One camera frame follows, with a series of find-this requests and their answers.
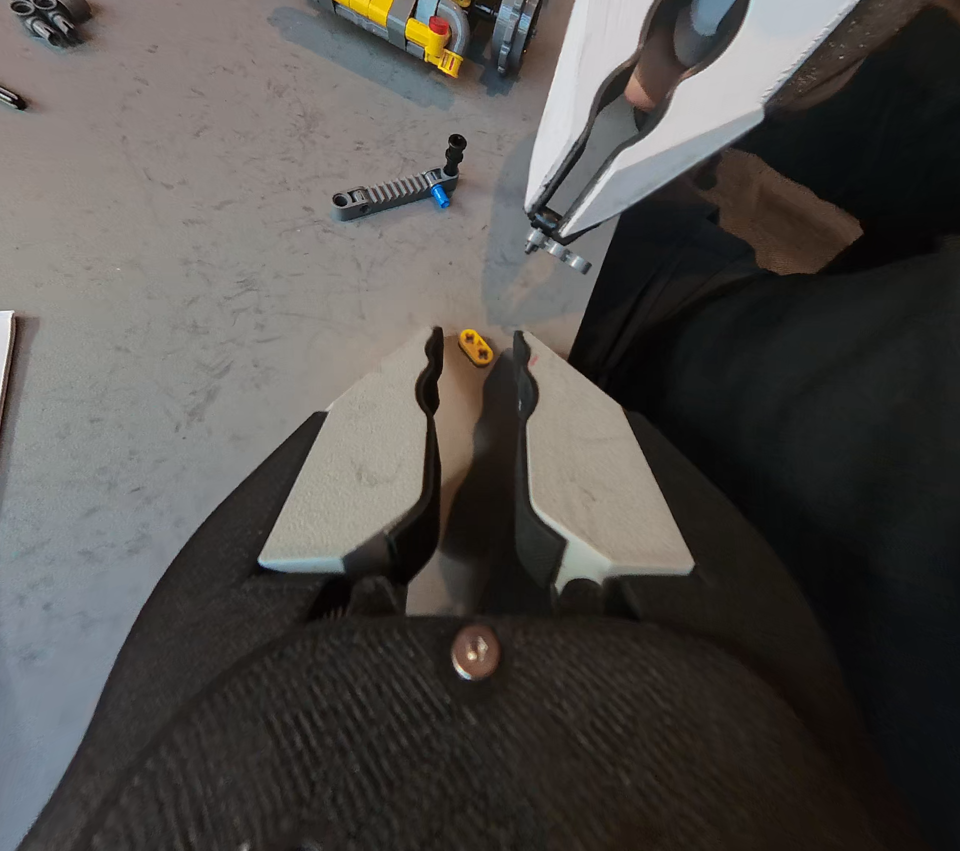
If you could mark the person's right hand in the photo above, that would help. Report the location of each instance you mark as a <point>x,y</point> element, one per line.
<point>649,75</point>

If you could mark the grey desk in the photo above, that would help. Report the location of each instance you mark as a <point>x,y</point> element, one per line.
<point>187,266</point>

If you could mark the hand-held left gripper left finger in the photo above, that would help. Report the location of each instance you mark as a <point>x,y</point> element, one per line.
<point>352,483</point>

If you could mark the small yellow two-hole beam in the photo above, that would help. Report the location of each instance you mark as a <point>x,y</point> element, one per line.
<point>476,347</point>

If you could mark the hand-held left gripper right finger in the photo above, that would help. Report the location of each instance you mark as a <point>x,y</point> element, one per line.
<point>600,491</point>

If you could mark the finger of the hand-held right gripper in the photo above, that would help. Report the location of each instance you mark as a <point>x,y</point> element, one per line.
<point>600,41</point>
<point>712,93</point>

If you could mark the building instruction booklet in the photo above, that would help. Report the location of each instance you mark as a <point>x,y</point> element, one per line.
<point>4,371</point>

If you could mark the grey gear rack piece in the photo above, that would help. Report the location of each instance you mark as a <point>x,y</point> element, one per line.
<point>390,195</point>

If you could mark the person's black clothing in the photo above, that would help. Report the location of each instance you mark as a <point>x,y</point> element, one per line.
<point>787,453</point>

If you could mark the black axle rod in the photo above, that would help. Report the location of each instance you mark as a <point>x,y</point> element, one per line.
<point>11,97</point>

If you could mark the small black connector assembly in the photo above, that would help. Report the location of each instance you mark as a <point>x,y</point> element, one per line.
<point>559,247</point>

